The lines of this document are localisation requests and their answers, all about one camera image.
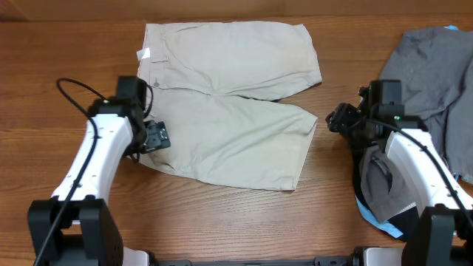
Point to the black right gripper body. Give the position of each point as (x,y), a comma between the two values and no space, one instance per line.
(341,118)

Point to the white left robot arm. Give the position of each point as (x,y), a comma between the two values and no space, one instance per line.
(75,226)

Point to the brown cardboard back panel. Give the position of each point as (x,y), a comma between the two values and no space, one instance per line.
(99,10)

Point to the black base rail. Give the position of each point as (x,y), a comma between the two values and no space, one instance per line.
(318,261)

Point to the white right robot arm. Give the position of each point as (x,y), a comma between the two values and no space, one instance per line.
(444,233)

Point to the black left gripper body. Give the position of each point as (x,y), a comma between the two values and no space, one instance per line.
(156,138)

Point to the grey shorts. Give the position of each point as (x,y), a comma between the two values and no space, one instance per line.
(421,111)

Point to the black garment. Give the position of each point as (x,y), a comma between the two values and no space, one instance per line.
(382,195)

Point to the beige shorts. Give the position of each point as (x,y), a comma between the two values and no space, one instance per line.
(220,89)

